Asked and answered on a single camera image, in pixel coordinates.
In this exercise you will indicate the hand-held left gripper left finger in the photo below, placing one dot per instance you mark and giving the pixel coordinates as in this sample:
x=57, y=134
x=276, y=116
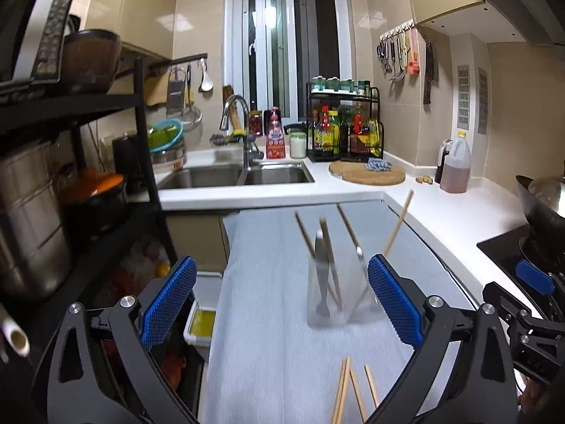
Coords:
x=170, y=302

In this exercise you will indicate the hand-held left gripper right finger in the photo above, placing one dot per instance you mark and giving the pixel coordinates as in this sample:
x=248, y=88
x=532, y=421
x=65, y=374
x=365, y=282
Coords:
x=395, y=300

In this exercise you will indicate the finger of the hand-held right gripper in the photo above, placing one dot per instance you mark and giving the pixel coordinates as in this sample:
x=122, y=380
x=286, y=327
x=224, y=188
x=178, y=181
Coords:
x=535, y=276
x=503, y=298

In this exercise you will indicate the clear plastic utensil container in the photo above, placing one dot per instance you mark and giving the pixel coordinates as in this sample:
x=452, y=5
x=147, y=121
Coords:
x=353, y=302

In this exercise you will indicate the wooden chopstick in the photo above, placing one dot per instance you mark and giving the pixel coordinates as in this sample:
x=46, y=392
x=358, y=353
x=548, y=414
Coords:
x=399, y=223
x=358, y=397
x=349, y=229
x=372, y=386
x=337, y=391
x=344, y=386

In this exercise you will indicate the hanging kitchen utensils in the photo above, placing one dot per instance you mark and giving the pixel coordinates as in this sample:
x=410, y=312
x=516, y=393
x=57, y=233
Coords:
x=397, y=53

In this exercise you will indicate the small yellow item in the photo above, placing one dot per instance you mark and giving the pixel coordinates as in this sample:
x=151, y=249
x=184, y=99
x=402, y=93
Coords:
x=162, y=269

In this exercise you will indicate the white plastic bin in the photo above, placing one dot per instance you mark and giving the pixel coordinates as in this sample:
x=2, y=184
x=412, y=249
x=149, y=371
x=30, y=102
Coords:
x=207, y=287

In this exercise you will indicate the plastic bags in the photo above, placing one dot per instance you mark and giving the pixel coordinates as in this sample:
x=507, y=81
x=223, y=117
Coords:
x=132, y=278

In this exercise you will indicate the black gas stove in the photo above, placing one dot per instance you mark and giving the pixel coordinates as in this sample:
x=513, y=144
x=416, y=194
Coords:
x=499, y=247

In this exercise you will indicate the black wok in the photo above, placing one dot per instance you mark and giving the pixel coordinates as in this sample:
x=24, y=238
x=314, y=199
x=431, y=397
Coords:
x=543, y=229

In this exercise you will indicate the grey table cloth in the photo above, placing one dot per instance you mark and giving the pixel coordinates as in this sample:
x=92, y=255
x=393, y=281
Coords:
x=273, y=318

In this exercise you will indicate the garlic cloves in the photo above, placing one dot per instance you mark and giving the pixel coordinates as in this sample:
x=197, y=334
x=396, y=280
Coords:
x=424, y=179

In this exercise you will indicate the steel kitchen sink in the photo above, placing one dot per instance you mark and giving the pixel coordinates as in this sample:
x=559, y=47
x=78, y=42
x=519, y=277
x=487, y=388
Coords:
x=203, y=176

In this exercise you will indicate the round wooden cutting board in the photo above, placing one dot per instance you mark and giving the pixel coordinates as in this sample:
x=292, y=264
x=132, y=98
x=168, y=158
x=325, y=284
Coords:
x=353, y=176

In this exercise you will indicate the black pot with orange lid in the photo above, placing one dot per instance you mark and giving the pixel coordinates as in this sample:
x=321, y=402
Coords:
x=95, y=194

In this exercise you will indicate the blue and white rag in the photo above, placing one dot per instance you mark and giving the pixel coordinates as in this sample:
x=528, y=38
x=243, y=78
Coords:
x=378, y=165

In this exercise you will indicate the cooking oil jug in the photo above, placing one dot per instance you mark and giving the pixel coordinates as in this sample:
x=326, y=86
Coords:
x=457, y=163

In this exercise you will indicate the steel basin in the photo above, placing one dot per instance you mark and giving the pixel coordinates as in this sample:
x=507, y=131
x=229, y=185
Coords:
x=167, y=157

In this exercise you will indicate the black kettle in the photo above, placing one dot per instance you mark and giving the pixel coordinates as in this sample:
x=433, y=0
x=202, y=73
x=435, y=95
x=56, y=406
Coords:
x=128, y=159

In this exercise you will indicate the white cup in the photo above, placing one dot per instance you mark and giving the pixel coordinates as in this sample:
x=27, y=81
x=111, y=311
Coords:
x=15, y=338

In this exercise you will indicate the large steel pot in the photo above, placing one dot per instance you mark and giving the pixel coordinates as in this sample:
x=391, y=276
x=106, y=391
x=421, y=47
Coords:
x=31, y=221

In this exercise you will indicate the black metal shelf rack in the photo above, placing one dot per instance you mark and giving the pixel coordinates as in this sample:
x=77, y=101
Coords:
x=140, y=141

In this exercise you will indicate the teal bowl in colander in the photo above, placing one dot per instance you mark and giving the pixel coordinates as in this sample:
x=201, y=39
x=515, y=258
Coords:
x=165, y=134

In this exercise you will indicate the row of sauce bottles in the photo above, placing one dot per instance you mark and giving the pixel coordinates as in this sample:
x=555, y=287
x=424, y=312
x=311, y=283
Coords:
x=329, y=132

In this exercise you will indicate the white jar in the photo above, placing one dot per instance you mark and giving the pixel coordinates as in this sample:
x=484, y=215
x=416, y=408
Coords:
x=298, y=145

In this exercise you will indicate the hanging strainer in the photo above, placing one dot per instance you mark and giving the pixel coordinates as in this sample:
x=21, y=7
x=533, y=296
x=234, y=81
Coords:
x=193, y=117

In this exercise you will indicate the pink dish soap bottle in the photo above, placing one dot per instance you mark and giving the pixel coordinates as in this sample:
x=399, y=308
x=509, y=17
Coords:
x=274, y=137

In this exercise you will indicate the red jar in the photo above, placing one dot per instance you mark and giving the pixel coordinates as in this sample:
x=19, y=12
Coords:
x=255, y=123

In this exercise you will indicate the metal grater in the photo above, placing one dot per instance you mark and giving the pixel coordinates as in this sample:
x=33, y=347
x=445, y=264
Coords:
x=175, y=95

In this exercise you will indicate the chrome kitchen faucet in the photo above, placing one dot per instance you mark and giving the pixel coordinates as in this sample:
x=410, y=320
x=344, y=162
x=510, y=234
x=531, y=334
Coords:
x=236, y=99

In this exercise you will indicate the hanging wooden board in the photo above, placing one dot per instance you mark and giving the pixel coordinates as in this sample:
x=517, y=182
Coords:
x=156, y=88

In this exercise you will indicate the row of green-lidded spice jars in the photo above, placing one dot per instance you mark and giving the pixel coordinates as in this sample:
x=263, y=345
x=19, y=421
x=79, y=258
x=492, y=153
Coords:
x=340, y=85

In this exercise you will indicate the white ladle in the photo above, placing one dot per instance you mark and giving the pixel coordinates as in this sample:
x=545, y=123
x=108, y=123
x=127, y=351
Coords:
x=206, y=81

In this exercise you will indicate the hanging cleaver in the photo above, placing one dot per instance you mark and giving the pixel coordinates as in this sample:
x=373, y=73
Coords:
x=429, y=70

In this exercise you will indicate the brown bowl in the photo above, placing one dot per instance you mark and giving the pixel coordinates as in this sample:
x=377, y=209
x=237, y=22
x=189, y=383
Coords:
x=90, y=59

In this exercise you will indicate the window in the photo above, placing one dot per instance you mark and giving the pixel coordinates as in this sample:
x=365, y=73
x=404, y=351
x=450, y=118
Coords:
x=282, y=31

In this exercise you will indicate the microwave oven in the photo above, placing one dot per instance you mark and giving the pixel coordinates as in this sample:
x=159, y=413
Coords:
x=26, y=9

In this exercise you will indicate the wide wall vent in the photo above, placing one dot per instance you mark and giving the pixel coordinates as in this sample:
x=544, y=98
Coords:
x=483, y=101

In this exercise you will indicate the narrow wall vent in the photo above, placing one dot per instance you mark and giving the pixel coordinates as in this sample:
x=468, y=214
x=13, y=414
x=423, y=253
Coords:
x=463, y=97

